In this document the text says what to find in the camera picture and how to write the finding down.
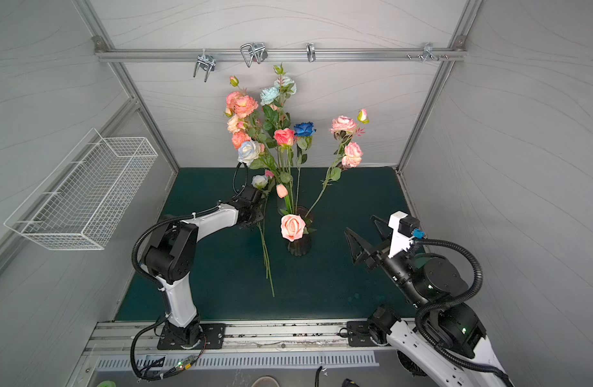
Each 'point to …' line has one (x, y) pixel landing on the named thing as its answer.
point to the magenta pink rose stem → (269, 173)
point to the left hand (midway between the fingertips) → (254, 216)
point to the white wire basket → (80, 205)
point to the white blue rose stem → (260, 181)
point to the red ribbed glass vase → (302, 246)
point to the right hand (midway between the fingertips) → (362, 223)
